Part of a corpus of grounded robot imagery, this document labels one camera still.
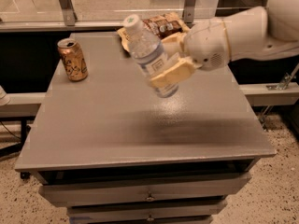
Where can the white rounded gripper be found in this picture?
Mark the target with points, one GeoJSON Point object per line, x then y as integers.
{"type": "Point", "coordinates": [206, 44]}

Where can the clear plastic water bottle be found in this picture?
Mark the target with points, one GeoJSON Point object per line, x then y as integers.
{"type": "Point", "coordinates": [145, 48]}

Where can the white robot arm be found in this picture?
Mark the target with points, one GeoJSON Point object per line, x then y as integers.
{"type": "Point", "coordinates": [260, 33]}

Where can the brown snack chip bag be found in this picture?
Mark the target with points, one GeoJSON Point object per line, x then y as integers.
{"type": "Point", "coordinates": [161, 25]}

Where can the gold soda can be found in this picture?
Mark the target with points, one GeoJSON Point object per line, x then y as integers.
{"type": "Point", "coordinates": [73, 59]}

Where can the grey drawer cabinet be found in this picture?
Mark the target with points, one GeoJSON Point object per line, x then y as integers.
{"type": "Point", "coordinates": [111, 126]}

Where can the upper grey drawer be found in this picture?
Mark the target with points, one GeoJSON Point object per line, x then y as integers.
{"type": "Point", "coordinates": [145, 190]}

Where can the grey drawer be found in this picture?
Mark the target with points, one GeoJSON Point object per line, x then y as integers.
{"type": "Point", "coordinates": [145, 190]}
{"type": "Point", "coordinates": [148, 213]}

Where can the lower grey drawer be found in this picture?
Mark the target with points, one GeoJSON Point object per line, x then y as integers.
{"type": "Point", "coordinates": [148, 213]}

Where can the right metal railing bracket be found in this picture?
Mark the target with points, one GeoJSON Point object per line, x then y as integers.
{"type": "Point", "coordinates": [188, 11]}

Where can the metal railing bracket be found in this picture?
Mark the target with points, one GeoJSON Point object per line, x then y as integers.
{"type": "Point", "coordinates": [188, 11]}
{"type": "Point", "coordinates": [68, 11]}

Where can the metal bracket on ledge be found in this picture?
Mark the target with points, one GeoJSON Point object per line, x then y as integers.
{"type": "Point", "coordinates": [285, 81]}

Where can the left metal railing bracket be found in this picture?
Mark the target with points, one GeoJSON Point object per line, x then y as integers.
{"type": "Point", "coordinates": [68, 11]}

